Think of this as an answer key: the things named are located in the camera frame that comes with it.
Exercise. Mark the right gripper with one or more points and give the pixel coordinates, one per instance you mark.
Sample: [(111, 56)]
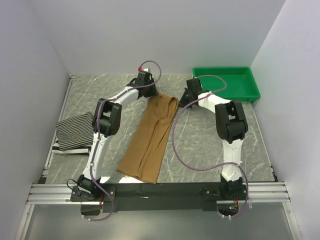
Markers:
[(182, 103)]

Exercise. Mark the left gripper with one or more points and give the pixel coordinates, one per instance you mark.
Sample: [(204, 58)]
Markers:
[(153, 92)]

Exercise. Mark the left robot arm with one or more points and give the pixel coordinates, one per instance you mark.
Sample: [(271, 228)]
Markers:
[(106, 123)]

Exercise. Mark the aluminium front rail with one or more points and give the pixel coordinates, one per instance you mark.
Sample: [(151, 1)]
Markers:
[(55, 194)]

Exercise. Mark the thin striped tank top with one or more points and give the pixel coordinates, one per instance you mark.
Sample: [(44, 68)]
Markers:
[(75, 132)]

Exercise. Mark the black base beam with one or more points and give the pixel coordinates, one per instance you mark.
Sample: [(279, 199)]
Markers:
[(155, 197)]

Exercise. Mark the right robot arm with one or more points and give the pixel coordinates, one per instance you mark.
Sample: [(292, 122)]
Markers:
[(231, 127)]

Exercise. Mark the tan tank top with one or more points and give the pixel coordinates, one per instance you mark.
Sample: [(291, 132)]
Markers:
[(144, 155)]

